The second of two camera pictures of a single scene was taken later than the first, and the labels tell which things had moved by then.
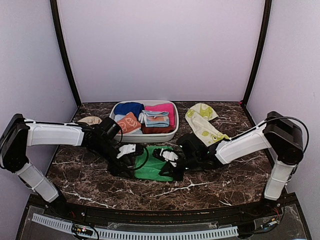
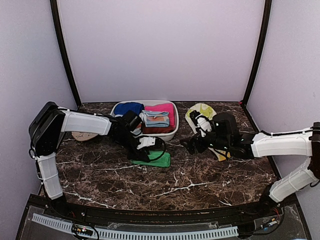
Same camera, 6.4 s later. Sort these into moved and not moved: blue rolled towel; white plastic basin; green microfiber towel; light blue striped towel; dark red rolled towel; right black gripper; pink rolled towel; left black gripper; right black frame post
Moved: green microfiber towel; left black gripper; right black gripper
Not moved: right black frame post; light blue striped towel; blue rolled towel; pink rolled towel; white plastic basin; dark red rolled towel
